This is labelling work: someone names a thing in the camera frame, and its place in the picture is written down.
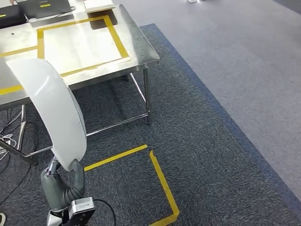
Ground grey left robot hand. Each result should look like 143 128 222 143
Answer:
40 158 85 213

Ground white curved plastic car part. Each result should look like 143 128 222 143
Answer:
6 58 87 172

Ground stainless steel workbench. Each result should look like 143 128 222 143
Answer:
0 3 160 157

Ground yellow floor tape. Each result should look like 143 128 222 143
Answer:
149 150 180 226
84 144 148 172

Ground yellow tape rectangle marking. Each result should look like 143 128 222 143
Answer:
0 15 131 96

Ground white flat box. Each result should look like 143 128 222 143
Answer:
84 0 116 14

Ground white cable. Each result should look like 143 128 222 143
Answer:
0 133 17 160

